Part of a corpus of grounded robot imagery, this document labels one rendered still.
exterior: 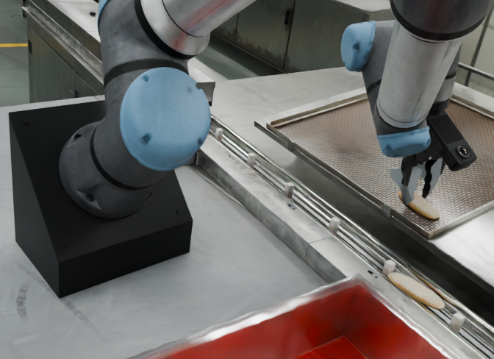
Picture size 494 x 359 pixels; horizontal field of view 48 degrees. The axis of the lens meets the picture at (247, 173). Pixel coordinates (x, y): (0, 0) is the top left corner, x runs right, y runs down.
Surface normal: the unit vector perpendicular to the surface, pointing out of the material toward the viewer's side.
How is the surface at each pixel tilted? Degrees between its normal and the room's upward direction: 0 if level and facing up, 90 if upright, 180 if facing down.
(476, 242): 10
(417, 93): 137
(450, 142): 33
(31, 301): 0
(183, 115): 52
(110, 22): 70
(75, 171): 77
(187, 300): 0
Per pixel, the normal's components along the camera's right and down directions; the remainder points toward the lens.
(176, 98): 0.57, -0.21
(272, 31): -0.83, 0.15
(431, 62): 0.01, 0.96
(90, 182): -0.37, 0.41
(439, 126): 0.22, -0.48
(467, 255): 0.00, -0.84
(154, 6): 0.07, -0.09
